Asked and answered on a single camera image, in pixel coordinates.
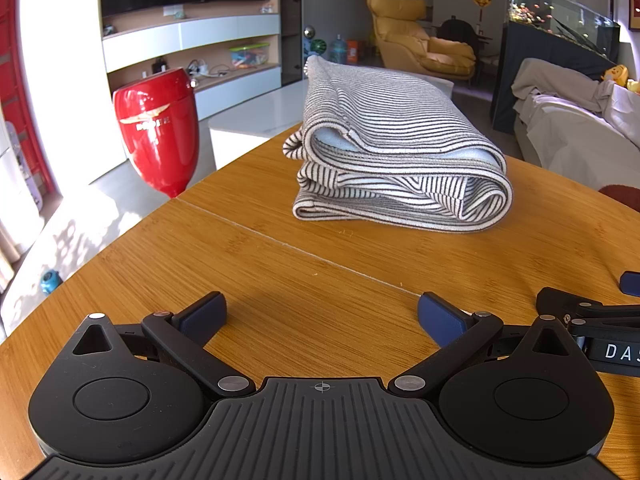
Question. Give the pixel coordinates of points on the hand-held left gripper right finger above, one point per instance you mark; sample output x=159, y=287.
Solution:
x=442, y=317

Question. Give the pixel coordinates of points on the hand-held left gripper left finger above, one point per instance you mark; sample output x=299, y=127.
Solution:
x=202, y=317

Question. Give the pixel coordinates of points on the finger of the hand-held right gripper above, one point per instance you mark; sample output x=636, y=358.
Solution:
x=555, y=300
x=631, y=281

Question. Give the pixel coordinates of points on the grey striped shirt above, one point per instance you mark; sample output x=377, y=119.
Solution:
x=400, y=125

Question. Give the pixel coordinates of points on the dark red fleece jacket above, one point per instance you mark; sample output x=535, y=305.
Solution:
x=622, y=196

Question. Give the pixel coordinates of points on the grey sofa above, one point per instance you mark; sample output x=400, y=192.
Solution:
x=575, y=145

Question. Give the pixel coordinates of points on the small blue round toy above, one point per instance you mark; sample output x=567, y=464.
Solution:
x=50, y=282

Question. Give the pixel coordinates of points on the red goblet-shaped bin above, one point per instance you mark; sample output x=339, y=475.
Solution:
x=155, y=125

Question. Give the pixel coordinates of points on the yellow duck plush toy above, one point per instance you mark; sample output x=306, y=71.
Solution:
x=615, y=74

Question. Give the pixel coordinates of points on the white coffee table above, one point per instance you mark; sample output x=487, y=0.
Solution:
x=260, y=110

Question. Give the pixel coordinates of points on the beige blanket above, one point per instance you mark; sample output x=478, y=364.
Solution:
x=550, y=80

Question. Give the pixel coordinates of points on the clear box of colourful toys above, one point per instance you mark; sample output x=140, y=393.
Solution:
x=249, y=55

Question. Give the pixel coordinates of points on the orange box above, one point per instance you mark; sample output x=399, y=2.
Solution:
x=353, y=51

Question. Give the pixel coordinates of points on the glass fish tank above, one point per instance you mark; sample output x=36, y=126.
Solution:
x=550, y=10

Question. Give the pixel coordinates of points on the yellow leather armchair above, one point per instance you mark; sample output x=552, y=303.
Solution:
x=400, y=35

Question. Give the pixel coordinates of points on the blue water bottle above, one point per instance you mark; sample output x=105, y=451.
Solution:
x=337, y=51

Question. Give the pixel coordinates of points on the black chair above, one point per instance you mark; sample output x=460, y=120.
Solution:
x=457, y=30

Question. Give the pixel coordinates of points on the blue toy figure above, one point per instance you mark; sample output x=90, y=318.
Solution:
x=314, y=42

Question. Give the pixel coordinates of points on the white and wood wall cabinet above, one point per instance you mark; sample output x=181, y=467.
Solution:
x=225, y=27

